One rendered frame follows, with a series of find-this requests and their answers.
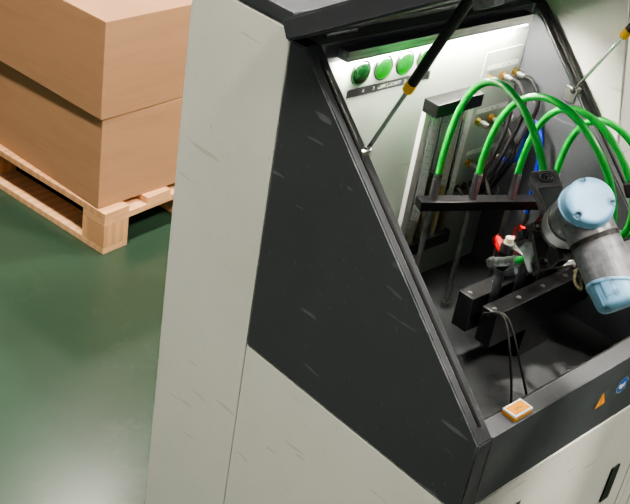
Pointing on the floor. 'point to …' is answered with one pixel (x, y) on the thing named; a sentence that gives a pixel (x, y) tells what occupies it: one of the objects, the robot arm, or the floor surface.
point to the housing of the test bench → (216, 239)
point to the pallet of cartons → (83, 107)
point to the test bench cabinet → (313, 450)
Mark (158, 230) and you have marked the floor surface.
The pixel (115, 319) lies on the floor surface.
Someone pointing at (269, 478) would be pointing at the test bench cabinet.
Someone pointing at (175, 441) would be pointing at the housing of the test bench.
